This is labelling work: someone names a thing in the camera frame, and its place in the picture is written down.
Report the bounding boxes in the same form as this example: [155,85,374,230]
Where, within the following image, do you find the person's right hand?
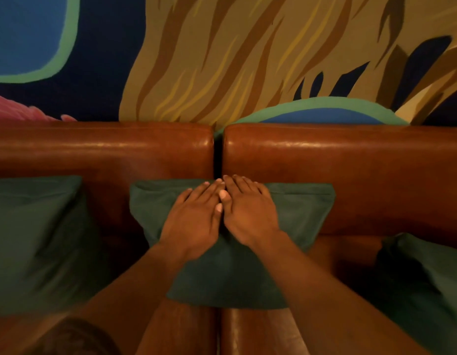
[219,175,283,250]

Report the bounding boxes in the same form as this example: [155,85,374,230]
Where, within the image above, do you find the person's left hand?
[158,179,226,261]

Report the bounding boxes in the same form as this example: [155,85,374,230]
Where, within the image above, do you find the small dark green cushion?
[129,179,336,310]

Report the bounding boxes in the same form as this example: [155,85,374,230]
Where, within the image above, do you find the person's right forearm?
[251,231,433,355]

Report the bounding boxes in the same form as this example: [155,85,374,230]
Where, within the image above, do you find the person's left forearm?
[67,243,192,355]

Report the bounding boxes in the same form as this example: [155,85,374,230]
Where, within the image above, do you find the brown leather sofa back cushion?
[221,123,457,252]
[0,121,216,263]

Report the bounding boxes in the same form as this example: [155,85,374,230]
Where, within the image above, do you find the large dark green cushion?
[362,233,457,355]
[0,176,111,317]

